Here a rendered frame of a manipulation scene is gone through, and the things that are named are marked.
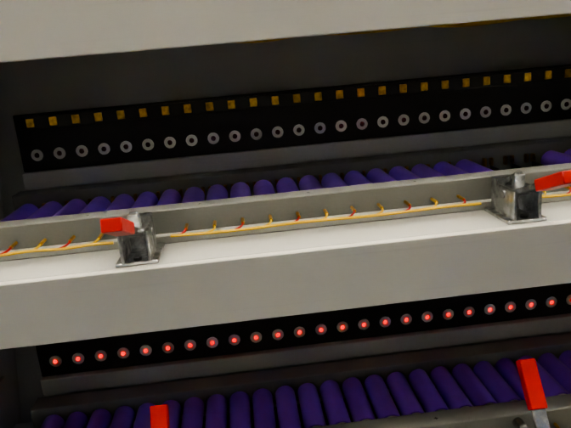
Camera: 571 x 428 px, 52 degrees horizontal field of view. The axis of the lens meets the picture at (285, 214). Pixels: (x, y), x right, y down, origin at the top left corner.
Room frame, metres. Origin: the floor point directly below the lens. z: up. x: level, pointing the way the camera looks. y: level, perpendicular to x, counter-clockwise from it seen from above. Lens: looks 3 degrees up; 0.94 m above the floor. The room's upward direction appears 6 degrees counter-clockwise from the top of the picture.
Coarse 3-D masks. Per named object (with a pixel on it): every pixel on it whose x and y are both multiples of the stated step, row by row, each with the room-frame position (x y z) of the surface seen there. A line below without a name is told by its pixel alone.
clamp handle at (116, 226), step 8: (128, 216) 0.39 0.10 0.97; (136, 216) 0.39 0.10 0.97; (104, 224) 0.32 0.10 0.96; (112, 224) 0.32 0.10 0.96; (120, 224) 0.32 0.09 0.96; (128, 224) 0.34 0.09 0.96; (136, 224) 0.39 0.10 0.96; (104, 232) 0.32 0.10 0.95; (112, 232) 0.32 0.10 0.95; (120, 232) 0.33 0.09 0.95; (128, 232) 0.34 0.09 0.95; (136, 232) 0.37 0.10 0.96
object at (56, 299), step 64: (512, 128) 0.57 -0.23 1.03; (64, 256) 0.42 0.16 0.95; (192, 256) 0.39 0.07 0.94; (256, 256) 0.38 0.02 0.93; (320, 256) 0.39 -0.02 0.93; (384, 256) 0.39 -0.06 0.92; (448, 256) 0.40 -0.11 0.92; (512, 256) 0.40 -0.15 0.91; (0, 320) 0.38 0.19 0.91; (64, 320) 0.38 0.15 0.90; (128, 320) 0.39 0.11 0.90; (192, 320) 0.39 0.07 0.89
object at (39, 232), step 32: (288, 192) 0.45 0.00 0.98; (320, 192) 0.44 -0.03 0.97; (352, 192) 0.44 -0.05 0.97; (384, 192) 0.44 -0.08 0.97; (416, 192) 0.44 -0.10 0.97; (448, 192) 0.44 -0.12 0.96; (480, 192) 0.44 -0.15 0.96; (544, 192) 0.44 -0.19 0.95; (0, 224) 0.43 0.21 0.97; (32, 224) 0.42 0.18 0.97; (64, 224) 0.42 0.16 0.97; (96, 224) 0.42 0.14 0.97; (160, 224) 0.43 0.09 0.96; (192, 224) 0.43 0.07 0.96; (224, 224) 0.43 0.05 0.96; (288, 224) 0.42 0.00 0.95; (0, 256) 0.41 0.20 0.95
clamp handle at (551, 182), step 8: (512, 176) 0.41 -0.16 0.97; (520, 176) 0.41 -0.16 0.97; (552, 176) 0.35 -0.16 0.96; (560, 176) 0.34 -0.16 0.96; (568, 176) 0.34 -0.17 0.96; (512, 184) 0.41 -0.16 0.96; (520, 184) 0.41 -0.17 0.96; (536, 184) 0.37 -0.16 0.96; (544, 184) 0.36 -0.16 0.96; (552, 184) 0.35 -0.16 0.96; (560, 184) 0.35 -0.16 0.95; (568, 184) 0.35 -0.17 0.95; (520, 192) 0.40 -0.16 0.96; (528, 192) 0.40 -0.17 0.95
